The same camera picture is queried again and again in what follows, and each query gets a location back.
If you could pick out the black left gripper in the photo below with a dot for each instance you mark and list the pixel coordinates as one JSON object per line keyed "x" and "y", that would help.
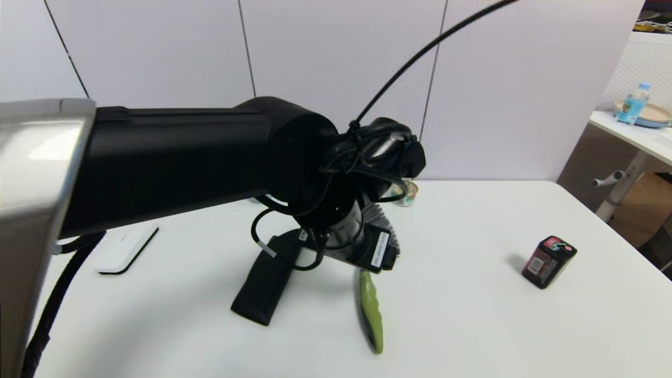
{"x": 379, "y": 249}

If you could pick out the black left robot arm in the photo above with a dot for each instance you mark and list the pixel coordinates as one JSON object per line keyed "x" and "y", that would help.
{"x": 184, "y": 157}

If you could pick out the silver robot link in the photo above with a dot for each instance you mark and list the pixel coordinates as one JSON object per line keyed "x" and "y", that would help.
{"x": 31, "y": 210}

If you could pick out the small tin can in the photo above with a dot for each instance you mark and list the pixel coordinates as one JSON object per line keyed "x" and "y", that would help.
{"x": 411, "y": 195}

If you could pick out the black glasses case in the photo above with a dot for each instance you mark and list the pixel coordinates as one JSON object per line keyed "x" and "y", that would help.
{"x": 262, "y": 289}

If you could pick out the black gum box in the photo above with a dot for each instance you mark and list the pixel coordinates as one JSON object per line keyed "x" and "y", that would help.
{"x": 546, "y": 262}

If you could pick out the perforated partition panel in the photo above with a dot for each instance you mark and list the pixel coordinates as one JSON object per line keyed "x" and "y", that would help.
{"x": 585, "y": 163}

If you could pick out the white whiteboard eraser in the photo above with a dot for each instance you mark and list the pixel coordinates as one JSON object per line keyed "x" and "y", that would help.
{"x": 123, "y": 249}

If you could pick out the brown cardboard box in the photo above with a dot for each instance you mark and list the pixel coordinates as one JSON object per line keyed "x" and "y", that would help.
{"x": 643, "y": 210}

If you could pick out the white side desk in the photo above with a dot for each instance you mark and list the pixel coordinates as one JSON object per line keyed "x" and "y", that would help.
{"x": 630, "y": 136}

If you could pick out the clear water bottle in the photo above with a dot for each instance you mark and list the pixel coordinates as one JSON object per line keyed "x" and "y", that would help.
{"x": 634, "y": 107}

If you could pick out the beige round plate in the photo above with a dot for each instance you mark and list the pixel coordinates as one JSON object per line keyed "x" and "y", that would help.
{"x": 659, "y": 115}

